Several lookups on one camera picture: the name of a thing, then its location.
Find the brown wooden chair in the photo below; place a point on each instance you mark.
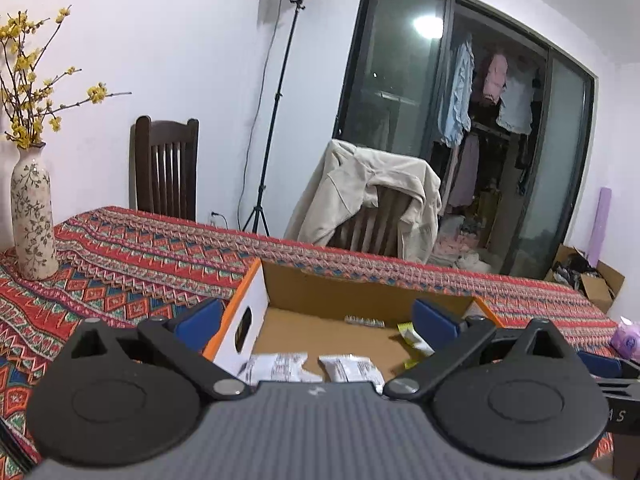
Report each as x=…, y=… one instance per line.
x=370, y=230

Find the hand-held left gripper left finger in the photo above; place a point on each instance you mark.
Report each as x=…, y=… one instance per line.
x=200, y=325

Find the dark wooden chair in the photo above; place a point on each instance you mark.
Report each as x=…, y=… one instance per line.
x=165, y=132

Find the silver foil snack strip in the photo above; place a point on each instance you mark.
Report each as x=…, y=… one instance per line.
x=364, y=321

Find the patterned red tablecloth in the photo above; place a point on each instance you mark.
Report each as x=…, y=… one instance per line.
x=125, y=260

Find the purple yoga mat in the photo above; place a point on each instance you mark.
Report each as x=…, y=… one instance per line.
x=600, y=225

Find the orange cardboard box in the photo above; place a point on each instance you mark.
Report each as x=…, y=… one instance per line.
x=350, y=290

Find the yellow flower branches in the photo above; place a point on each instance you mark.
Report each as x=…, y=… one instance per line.
x=20, y=132

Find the pale blue hanging top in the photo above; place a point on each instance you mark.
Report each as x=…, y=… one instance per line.
x=515, y=105

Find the beige jacket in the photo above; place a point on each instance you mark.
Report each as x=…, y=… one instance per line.
x=345, y=180

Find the long yellow green snack packet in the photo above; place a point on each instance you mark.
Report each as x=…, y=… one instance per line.
x=412, y=335

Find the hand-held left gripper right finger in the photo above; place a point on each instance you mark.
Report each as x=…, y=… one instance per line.
x=435, y=320

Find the light blue hanging shirt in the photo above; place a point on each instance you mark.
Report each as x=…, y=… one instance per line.
x=457, y=95

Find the mauve hanging clothes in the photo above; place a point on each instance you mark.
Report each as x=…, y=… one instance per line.
x=467, y=170

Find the brown cardboard carton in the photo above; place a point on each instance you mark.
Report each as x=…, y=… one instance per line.
x=602, y=287

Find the purple tissue pack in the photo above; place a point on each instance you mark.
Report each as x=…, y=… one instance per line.
x=627, y=342

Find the white snack packet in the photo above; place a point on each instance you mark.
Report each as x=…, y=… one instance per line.
x=277, y=367
x=350, y=369

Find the floral ceramic vase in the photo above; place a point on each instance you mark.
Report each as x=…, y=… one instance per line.
x=32, y=210

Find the pink hanging garment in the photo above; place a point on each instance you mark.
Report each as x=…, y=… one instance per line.
x=495, y=77

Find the heap of pastel clothes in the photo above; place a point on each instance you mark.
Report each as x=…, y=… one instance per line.
x=465, y=255

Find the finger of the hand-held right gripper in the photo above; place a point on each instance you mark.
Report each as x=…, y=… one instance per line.
x=602, y=365
x=622, y=387

